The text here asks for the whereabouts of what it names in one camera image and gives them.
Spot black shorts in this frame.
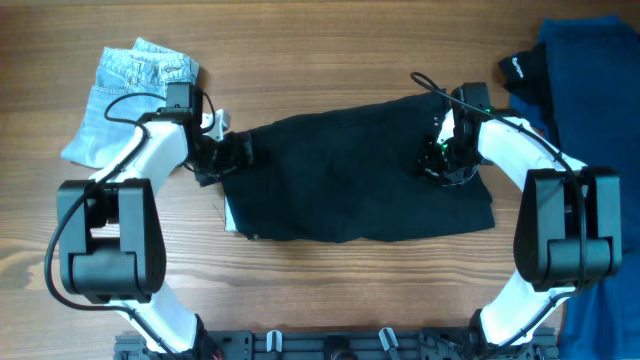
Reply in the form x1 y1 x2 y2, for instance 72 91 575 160
196 93 495 243

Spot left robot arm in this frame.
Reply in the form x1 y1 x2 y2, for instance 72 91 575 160
44 82 253 359

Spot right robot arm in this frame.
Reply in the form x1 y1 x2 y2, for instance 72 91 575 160
411 72 622 359

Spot folded light blue jeans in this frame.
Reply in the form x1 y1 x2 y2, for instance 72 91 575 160
61 37 200 169

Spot black shirt with white logo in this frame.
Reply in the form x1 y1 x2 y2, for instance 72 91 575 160
498 43 551 106

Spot blue garment pile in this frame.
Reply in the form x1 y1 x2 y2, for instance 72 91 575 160
510 16 639 359

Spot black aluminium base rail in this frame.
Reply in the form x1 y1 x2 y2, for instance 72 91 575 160
113 327 560 360

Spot right white rail clip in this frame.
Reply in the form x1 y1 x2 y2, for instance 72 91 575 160
378 327 400 360

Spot white rail clip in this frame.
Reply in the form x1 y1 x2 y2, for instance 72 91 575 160
378 327 400 360
265 330 283 354

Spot left white rail clip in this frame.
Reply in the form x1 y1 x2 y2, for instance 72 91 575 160
265 330 283 354

